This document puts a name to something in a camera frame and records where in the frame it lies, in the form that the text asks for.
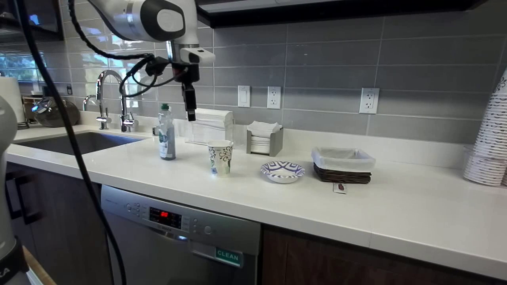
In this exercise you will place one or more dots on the grey napkin holder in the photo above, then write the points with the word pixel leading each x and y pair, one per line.
pixel 264 138

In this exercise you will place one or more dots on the blue patterned ceramic bowl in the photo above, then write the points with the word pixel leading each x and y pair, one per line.
pixel 282 172

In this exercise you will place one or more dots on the stack of paper cups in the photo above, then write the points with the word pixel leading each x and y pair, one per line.
pixel 486 162

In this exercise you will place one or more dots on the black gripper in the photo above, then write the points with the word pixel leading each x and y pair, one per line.
pixel 187 75

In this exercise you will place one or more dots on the white wall outlet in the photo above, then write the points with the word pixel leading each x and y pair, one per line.
pixel 272 97
pixel 244 96
pixel 369 100

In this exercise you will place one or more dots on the chrome kitchen faucet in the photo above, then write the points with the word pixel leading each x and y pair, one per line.
pixel 104 99

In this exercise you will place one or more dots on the stainless steel dishwasher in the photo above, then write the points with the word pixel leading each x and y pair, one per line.
pixel 164 243

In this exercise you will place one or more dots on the stainless steel sink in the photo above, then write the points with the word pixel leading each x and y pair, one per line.
pixel 85 142

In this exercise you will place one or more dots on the white patterned paper cup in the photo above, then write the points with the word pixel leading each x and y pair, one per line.
pixel 220 154

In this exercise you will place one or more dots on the dish soap bottle green cap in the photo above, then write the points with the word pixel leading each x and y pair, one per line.
pixel 164 134

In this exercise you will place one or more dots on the dark basket with white liner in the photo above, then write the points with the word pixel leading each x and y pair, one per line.
pixel 342 165

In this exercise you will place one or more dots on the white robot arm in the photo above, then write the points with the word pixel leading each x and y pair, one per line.
pixel 174 21

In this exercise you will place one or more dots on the clear paper towel dispenser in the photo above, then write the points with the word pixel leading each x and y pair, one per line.
pixel 209 126

